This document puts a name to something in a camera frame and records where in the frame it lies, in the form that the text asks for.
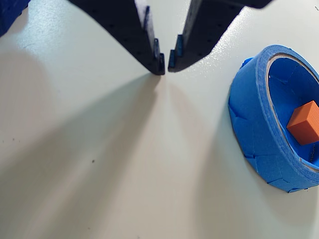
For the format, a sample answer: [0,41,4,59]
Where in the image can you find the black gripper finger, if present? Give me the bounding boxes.
[167,0,272,73]
[69,0,166,76]

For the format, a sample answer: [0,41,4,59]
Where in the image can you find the small orange cube block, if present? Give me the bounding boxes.
[286,101,319,145]

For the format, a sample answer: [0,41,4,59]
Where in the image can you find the blue tape roll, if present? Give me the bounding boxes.
[228,44,319,193]

